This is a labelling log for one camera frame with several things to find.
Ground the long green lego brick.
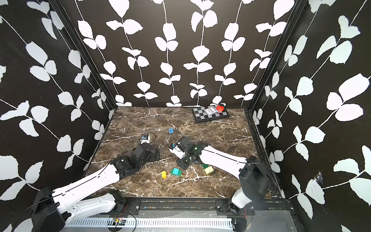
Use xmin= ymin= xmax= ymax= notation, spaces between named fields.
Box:
xmin=171 ymin=168 xmax=182 ymax=177

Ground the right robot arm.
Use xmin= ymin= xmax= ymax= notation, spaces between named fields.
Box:
xmin=170 ymin=136 xmax=273 ymax=209

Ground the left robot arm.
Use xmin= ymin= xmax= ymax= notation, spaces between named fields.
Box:
xmin=31 ymin=139 xmax=160 ymax=232

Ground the cream lego brick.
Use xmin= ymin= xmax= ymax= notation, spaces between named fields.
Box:
xmin=204 ymin=166 xmax=214 ymax=175

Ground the black white chessboard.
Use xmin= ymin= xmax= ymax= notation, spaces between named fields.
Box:
xmin=192 ymin=106 xmax=230 ymax=123

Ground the playing card deck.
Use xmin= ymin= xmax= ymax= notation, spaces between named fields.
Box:
xmin=204 ymin=106 xmax=218 ymax=116

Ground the red block on chessboard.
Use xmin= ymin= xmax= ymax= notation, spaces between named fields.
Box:
xmin=216 ymin=105 xmax=225 ymax=113

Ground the white perforated strip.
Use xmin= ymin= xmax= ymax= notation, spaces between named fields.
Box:
xmin=67 ymin=217 xmax=233 ymax=230

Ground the small circuit board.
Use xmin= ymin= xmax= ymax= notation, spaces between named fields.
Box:
xmin=107 ymin=218 xmax=127 ymax=228

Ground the black mounting rail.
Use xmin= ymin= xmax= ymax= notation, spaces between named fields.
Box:
xmin=125 ymin=197 xmax=294 ymax=216

